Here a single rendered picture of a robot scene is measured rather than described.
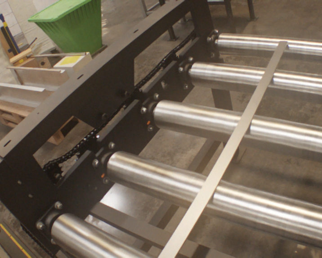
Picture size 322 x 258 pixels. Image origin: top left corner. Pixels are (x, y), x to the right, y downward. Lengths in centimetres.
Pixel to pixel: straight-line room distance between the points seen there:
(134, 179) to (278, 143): 47
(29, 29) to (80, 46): 124
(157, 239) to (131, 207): 117
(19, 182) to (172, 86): 80
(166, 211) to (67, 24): 256
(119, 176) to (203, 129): 33
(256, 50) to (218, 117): 56
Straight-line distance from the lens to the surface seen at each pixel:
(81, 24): 375
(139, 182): 101
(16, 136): 97
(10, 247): 198
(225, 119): 110
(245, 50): 159
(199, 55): 163
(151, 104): 128
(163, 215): 160
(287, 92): 127
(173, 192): 94
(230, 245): 183
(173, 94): 145
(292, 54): 152
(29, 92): 316
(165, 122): 122
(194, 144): 239
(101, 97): 112
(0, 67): 438
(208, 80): 139
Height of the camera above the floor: 160
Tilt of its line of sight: 37 degrees down
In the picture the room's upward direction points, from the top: 20 degrees counter-clockwise
